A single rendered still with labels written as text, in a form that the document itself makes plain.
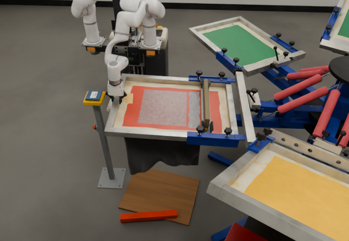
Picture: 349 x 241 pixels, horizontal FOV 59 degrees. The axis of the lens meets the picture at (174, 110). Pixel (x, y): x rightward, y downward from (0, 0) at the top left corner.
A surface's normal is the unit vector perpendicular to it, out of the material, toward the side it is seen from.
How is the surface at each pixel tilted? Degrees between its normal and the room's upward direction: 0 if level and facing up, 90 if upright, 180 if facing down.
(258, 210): 58
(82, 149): 0
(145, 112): 3
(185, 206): 0
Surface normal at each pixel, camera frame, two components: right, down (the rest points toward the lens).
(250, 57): 0.00, -0.75
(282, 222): -0.46, 0.08
